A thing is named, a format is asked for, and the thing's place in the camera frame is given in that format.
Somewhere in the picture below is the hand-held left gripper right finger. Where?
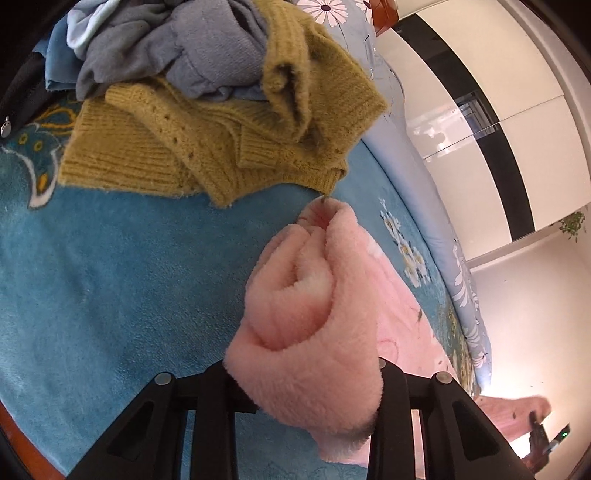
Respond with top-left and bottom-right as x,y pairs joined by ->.
367,356 -> 539,480

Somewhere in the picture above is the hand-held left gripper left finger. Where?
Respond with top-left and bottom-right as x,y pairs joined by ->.
67,360 -> 259,480

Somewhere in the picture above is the pink floral fleece garment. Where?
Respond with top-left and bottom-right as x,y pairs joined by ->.
224,198 -> 552,467

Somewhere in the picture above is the teal floral bed blanket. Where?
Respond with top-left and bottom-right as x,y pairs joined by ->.
0,90 -> 482,480

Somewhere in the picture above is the grey floral duvet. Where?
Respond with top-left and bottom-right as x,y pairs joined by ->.
295,0 -> 494,389

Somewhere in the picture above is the mustard knitted sweater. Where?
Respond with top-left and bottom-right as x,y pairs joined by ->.
59,0 -> 389,208

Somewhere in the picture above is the white wardrobe with black stripe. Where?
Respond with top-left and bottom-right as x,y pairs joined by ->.
376,0 -> 591,273

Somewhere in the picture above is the grey sweater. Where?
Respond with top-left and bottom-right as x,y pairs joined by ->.
75,0 -> 271,102

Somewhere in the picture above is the black jacket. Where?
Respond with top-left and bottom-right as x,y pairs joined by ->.
0,46 -> 52,140

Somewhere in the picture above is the wooden headboard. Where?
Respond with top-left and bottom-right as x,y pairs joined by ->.
367,0 -> 400,38

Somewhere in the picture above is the light blue garment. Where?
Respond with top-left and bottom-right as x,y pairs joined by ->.
66,0 -> 122,59

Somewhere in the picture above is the wooden bed frame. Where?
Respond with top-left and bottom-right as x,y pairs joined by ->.
0,406 -> 65,480

